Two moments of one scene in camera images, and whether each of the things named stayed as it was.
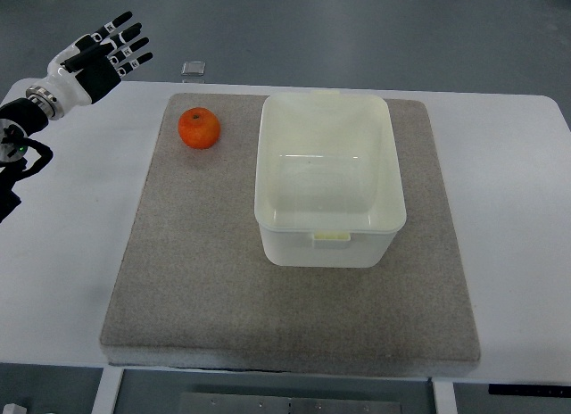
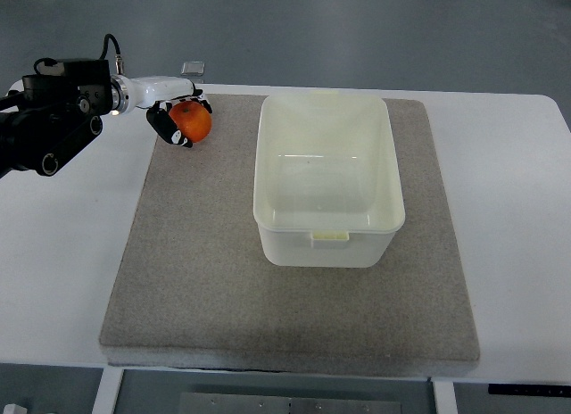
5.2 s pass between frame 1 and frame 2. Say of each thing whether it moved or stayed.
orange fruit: moved
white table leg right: stayed
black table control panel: stayed
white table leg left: stayed
